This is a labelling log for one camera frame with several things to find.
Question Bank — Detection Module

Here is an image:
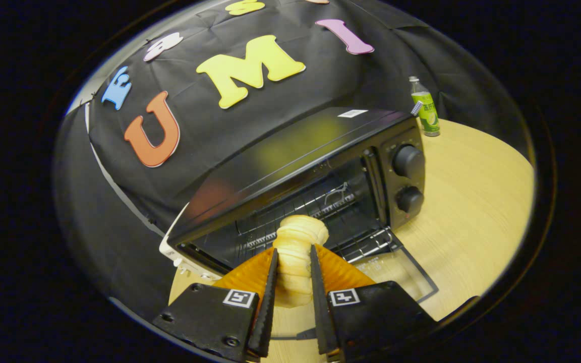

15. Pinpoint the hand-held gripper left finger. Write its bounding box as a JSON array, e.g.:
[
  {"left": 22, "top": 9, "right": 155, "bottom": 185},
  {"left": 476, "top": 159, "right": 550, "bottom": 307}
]
[{"left": 152, "top": 247, "right": 279, "bottom": 362}]

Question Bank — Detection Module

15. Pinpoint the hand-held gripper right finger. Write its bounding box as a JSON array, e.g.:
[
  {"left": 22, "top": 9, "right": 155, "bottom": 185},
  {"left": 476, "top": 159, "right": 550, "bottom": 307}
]
[{"left": 310, "top": 244, "right": 437, "bottom": 362}]

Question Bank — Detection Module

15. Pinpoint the yellow twisted bread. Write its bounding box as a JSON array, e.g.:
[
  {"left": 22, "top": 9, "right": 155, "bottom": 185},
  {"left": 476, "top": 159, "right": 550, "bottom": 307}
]
[{"left": 272, "top": 215, "right": 330, "bottom": 309}]

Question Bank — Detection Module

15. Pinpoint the black toaster oven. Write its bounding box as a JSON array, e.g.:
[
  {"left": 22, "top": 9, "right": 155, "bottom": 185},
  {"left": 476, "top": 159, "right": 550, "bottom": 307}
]
[{"left": 167, "top": 107, "right": 440, "bottom": 341}]

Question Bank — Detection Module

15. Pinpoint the oven wire rack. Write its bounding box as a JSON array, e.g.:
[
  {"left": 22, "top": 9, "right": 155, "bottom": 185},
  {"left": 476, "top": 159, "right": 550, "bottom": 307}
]
[{"left": 235, "top": 181, "right": 397, "bottom": 264}]

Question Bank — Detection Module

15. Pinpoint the white pop-up toaster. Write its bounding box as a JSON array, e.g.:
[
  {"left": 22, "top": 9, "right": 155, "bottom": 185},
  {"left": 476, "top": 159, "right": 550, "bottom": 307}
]
[{"left": 159, "top": 202, "right": 223, "bottom": 281}]

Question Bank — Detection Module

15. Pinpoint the green label drink bottle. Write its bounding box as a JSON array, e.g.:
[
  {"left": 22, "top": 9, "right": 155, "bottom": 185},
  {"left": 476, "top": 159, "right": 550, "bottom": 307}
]
[{"left": 409, "top": 76, "right": 441, "bottom": 138}]

